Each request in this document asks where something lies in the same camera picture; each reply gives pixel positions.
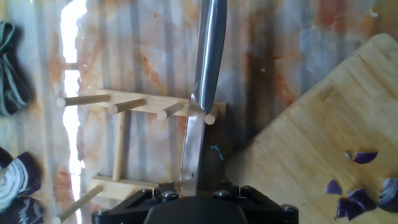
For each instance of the bamboo cutting board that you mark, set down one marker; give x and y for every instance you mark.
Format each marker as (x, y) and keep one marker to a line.
(326, 124)

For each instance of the steel kitchen knife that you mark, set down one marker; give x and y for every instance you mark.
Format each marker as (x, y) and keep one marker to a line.
(211, 46)

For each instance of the marble pattern table mat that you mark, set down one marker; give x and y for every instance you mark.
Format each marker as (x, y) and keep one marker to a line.
(140, 46)

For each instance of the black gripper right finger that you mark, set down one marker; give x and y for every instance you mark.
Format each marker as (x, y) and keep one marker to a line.
(267, 211)

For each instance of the striped onion wedge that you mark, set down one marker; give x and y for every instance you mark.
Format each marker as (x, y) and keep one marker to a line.
(15, 180)

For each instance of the wooden peg rack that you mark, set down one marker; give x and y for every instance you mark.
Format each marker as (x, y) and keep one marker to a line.
(155, 104)

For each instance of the large red onion chunk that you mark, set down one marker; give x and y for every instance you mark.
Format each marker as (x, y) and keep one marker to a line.
(390, 194)

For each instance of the small red onion piece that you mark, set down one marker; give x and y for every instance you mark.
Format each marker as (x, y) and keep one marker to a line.
(365, 157)

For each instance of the tiny red onion piece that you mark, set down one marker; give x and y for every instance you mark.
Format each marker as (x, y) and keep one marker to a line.
(333, 188)

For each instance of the grey green towel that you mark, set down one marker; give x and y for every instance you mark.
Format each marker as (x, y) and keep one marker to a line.
(11, 81)

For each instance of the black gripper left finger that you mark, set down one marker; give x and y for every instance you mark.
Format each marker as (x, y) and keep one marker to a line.
(124, 208)

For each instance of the medium red onion piece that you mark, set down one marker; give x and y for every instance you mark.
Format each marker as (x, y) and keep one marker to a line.
(354, 203)

